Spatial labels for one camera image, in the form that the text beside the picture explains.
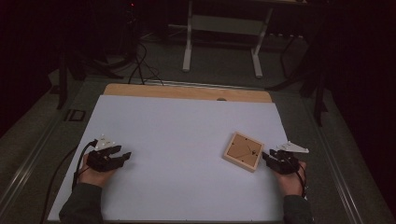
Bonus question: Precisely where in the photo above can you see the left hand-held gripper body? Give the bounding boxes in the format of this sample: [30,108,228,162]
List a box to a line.
[86,133,124,173]

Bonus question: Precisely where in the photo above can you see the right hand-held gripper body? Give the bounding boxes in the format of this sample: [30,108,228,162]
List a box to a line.
[269,140,310,175]

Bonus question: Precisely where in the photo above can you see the square wooden box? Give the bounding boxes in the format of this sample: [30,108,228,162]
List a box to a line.
[221,131,265,173]

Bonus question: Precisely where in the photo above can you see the person's left hand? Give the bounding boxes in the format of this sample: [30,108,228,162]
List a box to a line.
[78,153,117,189]

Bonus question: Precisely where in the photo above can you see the person's right hand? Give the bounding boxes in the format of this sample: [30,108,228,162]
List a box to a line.
[274,161,308,197]

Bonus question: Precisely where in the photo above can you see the white table mat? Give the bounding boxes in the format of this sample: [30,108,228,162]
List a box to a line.
[47,94,314,223]

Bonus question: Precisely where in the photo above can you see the black square floor box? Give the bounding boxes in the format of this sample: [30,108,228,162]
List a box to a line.
[64,108,87,122]

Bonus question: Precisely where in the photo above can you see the black metal stand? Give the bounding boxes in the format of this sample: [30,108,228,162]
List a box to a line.
[55,46,125,110]
[265,34,331,128]

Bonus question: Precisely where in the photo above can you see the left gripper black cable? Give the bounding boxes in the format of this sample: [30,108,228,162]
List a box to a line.
[71,139,99,191]

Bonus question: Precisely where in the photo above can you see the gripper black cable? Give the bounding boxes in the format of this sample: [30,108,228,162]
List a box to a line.
[71,139,99,191]
[290,161,308,199]

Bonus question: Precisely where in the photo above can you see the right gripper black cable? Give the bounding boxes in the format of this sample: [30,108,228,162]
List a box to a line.
[290,161,308,199]

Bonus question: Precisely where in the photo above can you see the black cable on floor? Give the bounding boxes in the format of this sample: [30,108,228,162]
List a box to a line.
[39,145,79,224]

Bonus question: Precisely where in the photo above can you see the metal floor rail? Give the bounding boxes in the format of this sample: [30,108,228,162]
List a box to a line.
[0,102,76,216]
[303,92,366,224]

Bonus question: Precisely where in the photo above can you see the tangled black floor cables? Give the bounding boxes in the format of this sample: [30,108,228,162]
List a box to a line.
[126,40,165,87]

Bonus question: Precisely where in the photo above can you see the white metal desk frame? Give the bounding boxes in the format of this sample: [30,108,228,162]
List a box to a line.
[167,0,308,79]

